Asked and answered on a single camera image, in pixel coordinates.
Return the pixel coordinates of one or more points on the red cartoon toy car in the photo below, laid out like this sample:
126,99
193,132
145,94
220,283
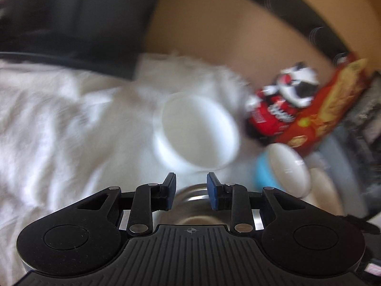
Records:
282,107

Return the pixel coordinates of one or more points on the red cardboard box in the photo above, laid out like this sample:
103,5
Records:
330,104

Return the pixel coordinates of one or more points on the cream plate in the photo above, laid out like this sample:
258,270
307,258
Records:
324,189

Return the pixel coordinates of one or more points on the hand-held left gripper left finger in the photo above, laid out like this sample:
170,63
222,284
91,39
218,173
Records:
170,190

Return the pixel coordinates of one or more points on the blue plate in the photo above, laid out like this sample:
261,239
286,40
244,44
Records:
262,172

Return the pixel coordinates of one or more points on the stainless steel bowl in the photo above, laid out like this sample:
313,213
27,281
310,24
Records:
193,205

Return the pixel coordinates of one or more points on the dark patterned band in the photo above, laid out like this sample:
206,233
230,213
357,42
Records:
297,9

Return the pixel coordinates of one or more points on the white knitted cloth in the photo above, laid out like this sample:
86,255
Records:
68,131

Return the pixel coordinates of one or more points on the white deep bowl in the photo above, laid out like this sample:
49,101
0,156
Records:
196,131

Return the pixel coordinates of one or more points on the grey fuzzy cloth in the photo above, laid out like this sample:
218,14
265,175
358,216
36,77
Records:
361,116

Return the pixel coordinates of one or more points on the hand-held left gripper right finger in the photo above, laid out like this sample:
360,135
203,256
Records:
212,191

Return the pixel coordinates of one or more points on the black monitor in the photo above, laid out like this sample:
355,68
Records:
74,15

